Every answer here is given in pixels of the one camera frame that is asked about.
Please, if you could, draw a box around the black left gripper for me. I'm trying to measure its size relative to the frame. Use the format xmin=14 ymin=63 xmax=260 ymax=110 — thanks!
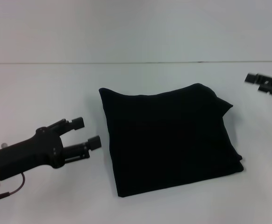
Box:
xmin=0 ymin=116 xmax=102 ymax=182

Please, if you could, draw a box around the dark red left arm cable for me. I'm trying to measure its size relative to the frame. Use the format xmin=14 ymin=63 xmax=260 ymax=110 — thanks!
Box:
xmin=0 ymin=172 xmax=26 ymax=204

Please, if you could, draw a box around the black t-shirt with FREE print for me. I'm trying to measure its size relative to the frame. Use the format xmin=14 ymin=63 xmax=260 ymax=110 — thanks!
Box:
xmin=98 ymin=83 xmax=245 ymax=198

